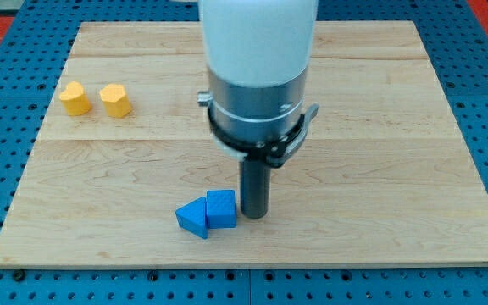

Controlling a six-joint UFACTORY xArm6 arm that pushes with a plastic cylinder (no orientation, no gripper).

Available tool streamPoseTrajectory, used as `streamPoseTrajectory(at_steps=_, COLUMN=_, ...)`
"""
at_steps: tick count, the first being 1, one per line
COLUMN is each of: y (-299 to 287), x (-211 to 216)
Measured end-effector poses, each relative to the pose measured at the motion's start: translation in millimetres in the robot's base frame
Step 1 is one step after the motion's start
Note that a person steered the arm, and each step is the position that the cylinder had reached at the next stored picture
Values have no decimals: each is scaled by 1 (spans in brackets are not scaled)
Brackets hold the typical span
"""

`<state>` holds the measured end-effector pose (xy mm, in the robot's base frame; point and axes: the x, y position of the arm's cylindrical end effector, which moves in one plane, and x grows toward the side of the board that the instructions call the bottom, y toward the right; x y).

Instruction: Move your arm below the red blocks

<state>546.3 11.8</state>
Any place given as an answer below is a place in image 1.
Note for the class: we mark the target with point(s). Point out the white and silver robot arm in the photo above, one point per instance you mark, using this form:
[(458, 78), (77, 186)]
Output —
[(257, 55)]

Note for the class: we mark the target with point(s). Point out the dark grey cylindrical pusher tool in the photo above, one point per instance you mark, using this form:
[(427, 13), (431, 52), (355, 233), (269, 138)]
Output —
[(254, 188)]

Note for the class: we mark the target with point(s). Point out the blue cube block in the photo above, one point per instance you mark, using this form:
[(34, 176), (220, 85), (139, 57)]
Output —
[(221, 209)]

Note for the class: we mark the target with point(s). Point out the blue triangular prism block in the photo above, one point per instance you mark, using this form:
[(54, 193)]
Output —
[(192, 217)]

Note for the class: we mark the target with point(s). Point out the yellow pentagon block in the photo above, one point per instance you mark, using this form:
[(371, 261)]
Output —
[(115, 100)]

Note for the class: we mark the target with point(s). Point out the light wooden board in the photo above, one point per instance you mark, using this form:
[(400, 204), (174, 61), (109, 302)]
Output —
[(383, 180)]

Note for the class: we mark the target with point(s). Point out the yellow heart-shaped block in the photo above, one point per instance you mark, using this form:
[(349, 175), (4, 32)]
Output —
[(74, 99)]

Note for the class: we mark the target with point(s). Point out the blue perforated metal table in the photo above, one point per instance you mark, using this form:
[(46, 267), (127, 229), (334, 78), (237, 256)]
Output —
[(32, 57)]

